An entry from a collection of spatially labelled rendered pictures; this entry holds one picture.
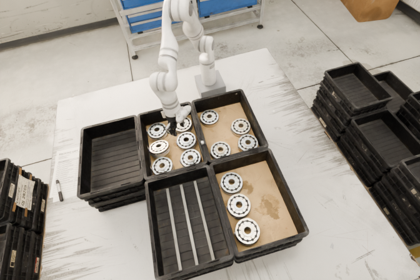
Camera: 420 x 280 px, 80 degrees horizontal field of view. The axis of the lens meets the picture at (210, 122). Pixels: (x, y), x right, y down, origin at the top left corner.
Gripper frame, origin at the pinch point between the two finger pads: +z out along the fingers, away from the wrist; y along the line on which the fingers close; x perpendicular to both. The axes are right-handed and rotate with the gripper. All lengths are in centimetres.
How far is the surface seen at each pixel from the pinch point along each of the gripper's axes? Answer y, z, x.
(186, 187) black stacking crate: 17.8, 17.6, 13.4
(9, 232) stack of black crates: 83, 53, -77
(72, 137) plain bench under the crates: 22, 30, -74
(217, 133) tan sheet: -16.2, 17.3, 11.4
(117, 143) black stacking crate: 15.2, 17.5, -34.4
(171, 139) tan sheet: -1.2, 17.3, -9.1
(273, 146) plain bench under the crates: -30, 30, 39
